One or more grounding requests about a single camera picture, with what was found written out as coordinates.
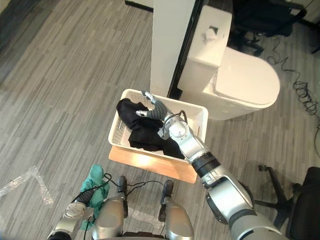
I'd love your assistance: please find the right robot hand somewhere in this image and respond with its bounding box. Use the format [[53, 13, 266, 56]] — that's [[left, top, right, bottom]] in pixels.
[[135, 90, 172, 123]]

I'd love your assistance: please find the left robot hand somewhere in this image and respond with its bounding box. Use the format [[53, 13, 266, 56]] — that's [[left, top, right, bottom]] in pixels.
[[74, 186, 100, 208]]

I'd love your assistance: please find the green cloth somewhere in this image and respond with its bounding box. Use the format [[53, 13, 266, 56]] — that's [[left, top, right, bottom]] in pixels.
[[79, 164, 112, 231]]

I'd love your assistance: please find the black cloth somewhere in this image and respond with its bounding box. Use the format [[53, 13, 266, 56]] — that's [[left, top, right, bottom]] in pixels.
[[115, 98, 186, 160]]

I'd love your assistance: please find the white laundry basket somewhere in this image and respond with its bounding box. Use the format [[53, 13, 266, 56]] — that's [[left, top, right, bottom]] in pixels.
[[107, 88, 209, 165]]

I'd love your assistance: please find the silver robot left leg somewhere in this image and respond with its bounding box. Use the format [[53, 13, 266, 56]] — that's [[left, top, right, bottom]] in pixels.
[[91, 176, 129, 240]]

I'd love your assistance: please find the silver robot leg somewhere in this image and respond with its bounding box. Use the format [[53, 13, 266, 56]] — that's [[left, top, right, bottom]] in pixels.
[[158, 179, 195, 240], [91, 176, 129, 240]]

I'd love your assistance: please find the wooden board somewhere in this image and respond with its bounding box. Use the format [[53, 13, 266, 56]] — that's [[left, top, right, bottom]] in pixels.
[[108, 146, 198, 185]]

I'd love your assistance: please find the clear tape on floor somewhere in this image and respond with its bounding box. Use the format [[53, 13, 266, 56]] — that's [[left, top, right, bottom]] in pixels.
[[0, 166, 55, 206]]

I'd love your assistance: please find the white partition panel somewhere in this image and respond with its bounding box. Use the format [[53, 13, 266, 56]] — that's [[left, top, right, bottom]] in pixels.
[[149, 0, 201, 99]]

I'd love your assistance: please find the white toilet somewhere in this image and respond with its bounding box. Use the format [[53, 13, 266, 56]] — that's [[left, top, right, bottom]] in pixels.
[[176, 5, 281, 121]]

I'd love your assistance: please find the silver robot right leg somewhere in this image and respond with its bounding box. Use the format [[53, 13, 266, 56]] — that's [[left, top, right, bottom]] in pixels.
[[158, 179, 195, 240]]

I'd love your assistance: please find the black office chair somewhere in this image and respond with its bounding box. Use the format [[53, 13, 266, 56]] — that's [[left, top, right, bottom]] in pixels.
[[228, 0, 308, 56], [253, 164, 320, 240]]

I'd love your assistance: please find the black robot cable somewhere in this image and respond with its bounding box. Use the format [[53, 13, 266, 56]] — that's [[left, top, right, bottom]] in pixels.
[[79, 172, 166, 240]]

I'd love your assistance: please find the black coiled cable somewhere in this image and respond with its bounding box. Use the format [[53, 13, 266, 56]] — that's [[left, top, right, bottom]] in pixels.
[[267, 37, 320, 141]]

